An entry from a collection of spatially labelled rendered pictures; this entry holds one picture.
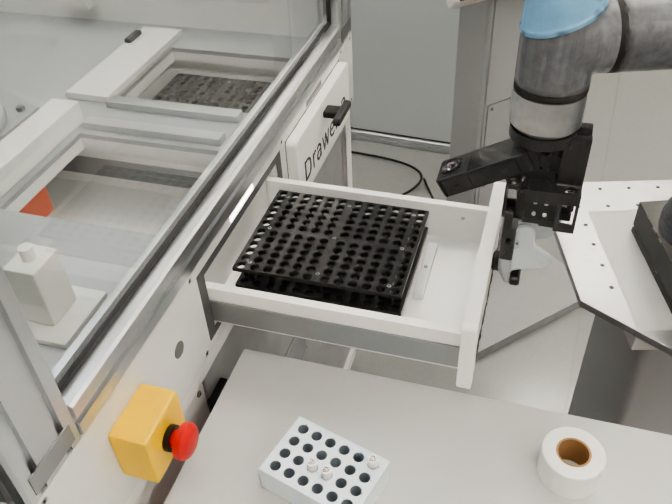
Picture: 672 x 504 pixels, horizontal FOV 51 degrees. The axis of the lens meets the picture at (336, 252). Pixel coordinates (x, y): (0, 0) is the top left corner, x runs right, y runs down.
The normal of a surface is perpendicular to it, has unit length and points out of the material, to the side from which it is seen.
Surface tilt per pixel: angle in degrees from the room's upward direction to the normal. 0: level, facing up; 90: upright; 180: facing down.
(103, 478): 90
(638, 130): 0
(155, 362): 90
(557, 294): 3
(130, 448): 90
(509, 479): 0
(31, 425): 90
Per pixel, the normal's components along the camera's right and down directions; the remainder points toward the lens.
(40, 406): 0.96, 0.15
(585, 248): -0.04, -0.76
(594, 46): 0.04, 0.56
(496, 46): 0.50, 0.55
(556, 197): -0.29, 0.63
